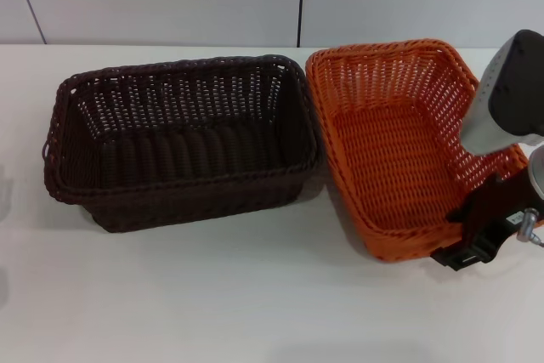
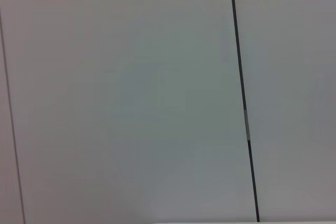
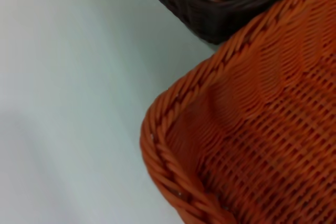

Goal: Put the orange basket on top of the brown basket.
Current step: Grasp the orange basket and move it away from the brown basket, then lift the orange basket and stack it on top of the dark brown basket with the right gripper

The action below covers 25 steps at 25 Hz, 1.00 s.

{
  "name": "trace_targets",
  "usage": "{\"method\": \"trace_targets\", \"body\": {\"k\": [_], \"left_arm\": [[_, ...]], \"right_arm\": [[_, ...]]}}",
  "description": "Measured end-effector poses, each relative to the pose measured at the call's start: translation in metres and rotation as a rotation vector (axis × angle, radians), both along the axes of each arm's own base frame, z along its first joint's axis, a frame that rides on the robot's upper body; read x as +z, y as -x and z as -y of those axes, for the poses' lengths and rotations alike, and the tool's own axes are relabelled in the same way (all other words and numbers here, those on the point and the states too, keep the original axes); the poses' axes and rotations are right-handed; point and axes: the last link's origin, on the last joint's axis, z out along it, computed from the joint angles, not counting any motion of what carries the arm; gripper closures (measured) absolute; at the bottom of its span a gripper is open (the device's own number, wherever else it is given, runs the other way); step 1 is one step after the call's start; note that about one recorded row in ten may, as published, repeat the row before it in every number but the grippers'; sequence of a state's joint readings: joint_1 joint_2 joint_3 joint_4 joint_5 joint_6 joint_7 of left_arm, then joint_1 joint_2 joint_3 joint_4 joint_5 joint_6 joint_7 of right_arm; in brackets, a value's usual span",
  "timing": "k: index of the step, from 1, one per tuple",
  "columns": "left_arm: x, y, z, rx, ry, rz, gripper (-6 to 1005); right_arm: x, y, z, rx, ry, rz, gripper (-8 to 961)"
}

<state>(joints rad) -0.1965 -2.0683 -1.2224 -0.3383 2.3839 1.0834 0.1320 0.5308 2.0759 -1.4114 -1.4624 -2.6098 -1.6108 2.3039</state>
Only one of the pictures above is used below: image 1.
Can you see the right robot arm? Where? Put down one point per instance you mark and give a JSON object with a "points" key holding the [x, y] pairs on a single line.
{"points": [[506, 95]]}

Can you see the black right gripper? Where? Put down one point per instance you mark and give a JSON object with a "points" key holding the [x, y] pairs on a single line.
{"points": [[506, 214]]}

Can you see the orange wicker basket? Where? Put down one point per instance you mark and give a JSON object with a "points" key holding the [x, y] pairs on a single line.
{"points": [[391, 159]]}

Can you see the dark brown wicker basket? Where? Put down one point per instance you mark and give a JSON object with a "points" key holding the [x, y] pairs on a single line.
{"points": [[187, 146]]}

